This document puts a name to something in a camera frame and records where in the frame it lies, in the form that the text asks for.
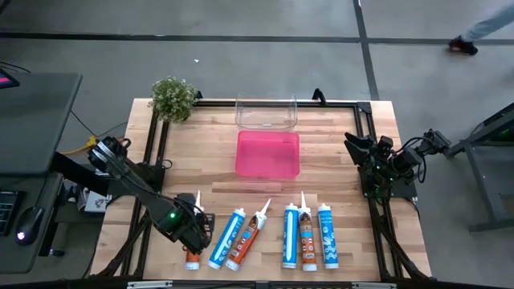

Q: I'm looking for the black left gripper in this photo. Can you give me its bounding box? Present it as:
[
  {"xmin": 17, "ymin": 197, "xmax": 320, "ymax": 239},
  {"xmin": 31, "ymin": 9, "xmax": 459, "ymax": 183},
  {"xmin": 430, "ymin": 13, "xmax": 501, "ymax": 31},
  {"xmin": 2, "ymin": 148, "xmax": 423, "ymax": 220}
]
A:
[{"xmin": 176, "ymin": 193, "xmax": 217, "ymax": 256}]

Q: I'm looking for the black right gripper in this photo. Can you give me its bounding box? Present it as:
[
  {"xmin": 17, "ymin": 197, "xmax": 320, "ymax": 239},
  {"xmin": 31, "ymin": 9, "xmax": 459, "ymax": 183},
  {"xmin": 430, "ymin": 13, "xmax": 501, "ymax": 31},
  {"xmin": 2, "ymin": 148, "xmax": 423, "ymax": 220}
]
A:
[{"xmin": 344, "ymin": 133, "xmax": 397, "ymax": 169}]

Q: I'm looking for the orange sealant tube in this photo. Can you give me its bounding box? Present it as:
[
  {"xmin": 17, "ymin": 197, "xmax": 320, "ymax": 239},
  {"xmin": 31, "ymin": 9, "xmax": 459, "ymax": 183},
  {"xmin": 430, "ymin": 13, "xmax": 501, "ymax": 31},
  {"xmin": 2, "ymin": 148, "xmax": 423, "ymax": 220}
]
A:
[
  {"xmin": 297, "ymin": 190, "xmax": 318, "ymax": 272},
  {"xmin": 184, "ymin": 189, "xmax": 204, "ymax": 271},
  {"xmin": 224, "ymin": 197, "xmax": 272, "ymax": 272}
]

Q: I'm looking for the blue white sealant tube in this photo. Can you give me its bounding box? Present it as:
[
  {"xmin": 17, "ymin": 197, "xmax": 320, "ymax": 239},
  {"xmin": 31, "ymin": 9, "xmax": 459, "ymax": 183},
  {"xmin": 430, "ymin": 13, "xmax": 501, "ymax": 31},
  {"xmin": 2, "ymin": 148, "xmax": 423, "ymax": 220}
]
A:
[
  {"xmin": 317, "ymin": 202, "xmax": 340, "ymax": 270},
  {"xmin": 281, "ymin": 202, "xmax": 300, "ymax": 270},
  {"xmin": 206, "ymin": 207, "xmax": 247, "ymax": 271}
]

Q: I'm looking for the pink plastic bin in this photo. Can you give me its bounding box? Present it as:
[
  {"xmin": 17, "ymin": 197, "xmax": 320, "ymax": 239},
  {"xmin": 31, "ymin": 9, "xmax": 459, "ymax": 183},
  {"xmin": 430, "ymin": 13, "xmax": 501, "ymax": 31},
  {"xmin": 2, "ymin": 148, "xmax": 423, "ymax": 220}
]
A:
[{"xmin": 235, "ymin": 130, "xmax": 301, "ymax": 179}]

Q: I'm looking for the clear plastic bin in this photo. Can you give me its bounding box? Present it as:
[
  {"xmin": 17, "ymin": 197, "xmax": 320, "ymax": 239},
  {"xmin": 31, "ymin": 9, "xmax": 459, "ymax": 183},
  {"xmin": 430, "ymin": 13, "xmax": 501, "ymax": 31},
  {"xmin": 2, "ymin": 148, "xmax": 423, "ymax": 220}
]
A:
[{"xmin": 235, "ymin": 92, "xmax": 299, "ymax": 132}]

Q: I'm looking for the white printed box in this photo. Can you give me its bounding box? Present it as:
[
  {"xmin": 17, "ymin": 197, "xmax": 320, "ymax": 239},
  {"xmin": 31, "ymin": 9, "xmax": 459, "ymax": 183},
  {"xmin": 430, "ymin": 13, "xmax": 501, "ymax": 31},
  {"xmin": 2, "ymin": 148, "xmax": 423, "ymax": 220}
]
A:
[{"xmin": 78, "ymin": 188, "xmax": 112, "ymax": 214}]

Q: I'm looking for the dark metal table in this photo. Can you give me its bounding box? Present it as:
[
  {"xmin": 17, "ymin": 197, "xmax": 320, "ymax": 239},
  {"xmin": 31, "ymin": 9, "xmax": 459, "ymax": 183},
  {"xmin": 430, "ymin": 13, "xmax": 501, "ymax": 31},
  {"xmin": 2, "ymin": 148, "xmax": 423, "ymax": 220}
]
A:
[{"xmin": 445, "ymin": 102, "xmax": 514, "ymax": 234}]

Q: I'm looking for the potted green plant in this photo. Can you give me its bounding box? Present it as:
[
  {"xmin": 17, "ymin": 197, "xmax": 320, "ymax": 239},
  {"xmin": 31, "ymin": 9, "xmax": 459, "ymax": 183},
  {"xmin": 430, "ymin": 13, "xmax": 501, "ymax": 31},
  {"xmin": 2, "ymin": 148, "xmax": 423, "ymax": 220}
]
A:
[{"xmin": 148, "ymin": 75, "xmax": 200, "ymax": 124}]

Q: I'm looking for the black computer mouse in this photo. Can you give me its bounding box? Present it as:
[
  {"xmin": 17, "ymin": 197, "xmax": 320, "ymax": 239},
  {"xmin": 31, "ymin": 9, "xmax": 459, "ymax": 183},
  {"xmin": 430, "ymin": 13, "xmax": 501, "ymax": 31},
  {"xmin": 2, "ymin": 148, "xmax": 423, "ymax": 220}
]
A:
[{"xmin": 14, "ymin": 206, "xmax": 44, "ymax": 246}]

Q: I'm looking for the person's leg and shoe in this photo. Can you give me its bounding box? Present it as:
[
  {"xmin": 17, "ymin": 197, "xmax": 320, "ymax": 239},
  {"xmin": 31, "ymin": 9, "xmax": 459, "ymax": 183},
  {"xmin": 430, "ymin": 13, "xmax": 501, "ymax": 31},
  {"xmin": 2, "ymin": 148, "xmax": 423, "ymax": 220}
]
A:
[{"xmin": 447, "ymin": 3, "xmax": 514, "ymax": 56}]

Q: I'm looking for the black keyboard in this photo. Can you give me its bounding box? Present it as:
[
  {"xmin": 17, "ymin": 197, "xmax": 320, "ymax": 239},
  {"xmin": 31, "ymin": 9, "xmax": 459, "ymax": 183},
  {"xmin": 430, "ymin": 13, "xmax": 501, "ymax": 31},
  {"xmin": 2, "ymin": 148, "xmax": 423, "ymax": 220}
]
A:
[{"xmin": 0, "ymin": 190, "xmax": 21, "ymax": 237}]

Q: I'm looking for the dark grey desk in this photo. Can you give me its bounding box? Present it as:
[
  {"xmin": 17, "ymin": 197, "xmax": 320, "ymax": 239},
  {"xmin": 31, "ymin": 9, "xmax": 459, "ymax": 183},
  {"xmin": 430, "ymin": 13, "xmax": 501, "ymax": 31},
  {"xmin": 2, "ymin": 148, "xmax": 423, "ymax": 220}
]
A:
[{"xmin": 0, "ymin": 71, "xmax": 84, "ymax": 274}]

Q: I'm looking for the computer monitor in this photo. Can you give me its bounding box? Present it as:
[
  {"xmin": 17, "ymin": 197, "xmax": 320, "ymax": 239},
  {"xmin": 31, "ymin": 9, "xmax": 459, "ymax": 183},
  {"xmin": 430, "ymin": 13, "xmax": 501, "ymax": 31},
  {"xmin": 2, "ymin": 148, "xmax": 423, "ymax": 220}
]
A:
[{"xmin": 0, "ymin": 67, "xmax": 20, "ymax": 90}]

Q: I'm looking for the white metal bracket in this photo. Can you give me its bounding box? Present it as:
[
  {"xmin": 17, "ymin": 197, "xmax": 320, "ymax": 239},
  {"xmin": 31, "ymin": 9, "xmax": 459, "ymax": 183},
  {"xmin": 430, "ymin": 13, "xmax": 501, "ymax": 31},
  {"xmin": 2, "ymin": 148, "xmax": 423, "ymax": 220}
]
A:
[
  {"xmin": 127, "ymin": 280, "xmax": 173, "ymax": 289},
  {"xmin": 352, "ymin": 282, "xmax": 397, "ymax": 289}
]

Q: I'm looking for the black aluminium table frame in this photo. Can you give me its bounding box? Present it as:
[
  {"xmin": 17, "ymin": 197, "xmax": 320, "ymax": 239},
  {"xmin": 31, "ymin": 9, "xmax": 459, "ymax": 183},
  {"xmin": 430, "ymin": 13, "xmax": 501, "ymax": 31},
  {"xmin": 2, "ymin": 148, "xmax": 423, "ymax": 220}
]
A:
[{"xmin": 90, "ymin": 90, "xmax": 433, "ymax": 282}]

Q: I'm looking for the yellow cable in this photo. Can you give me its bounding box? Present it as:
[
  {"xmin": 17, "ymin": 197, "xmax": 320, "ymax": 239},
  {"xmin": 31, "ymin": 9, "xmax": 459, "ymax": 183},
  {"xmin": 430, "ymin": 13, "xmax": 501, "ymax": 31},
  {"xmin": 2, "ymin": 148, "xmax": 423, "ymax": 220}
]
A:
[{"xmin": 59, "ymin": 135, "xmax": 100, "ymax": 157}]

